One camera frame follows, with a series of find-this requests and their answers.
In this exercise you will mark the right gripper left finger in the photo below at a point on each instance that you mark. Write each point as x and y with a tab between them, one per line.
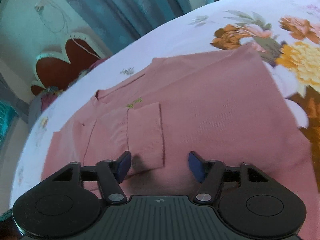
108	174

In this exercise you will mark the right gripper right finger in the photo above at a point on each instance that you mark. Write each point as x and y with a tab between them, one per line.
213	174

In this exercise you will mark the pink sweater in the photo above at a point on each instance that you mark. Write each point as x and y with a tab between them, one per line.
225	105

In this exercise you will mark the red heart-shaped headboard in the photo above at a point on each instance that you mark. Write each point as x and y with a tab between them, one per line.
59	69

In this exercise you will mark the teal window shutter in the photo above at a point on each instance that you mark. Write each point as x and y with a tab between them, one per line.
7	115

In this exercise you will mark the teal blue curtain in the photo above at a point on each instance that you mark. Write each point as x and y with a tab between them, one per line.
121	22

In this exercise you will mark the floral white bed sheet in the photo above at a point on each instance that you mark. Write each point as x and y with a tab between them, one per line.
282	32

